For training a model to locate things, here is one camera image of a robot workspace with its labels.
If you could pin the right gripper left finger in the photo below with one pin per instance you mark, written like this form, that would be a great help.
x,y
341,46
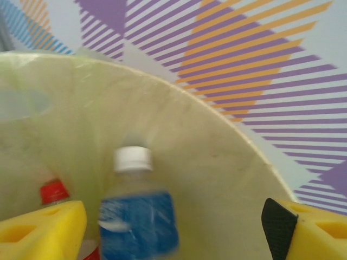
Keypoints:
x,y
40,235

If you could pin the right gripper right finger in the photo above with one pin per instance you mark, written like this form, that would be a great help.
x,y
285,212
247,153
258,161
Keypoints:
x,y
320,238

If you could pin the red cap red label bottle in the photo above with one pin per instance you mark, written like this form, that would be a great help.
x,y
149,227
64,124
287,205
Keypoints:
x,y
54,192

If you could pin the blue label bottle white cap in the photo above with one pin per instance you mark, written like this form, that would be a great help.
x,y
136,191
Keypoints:
x,y
135,222

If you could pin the pale yellow plastic bin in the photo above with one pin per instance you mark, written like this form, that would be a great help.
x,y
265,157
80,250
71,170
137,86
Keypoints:
x,y
203,162

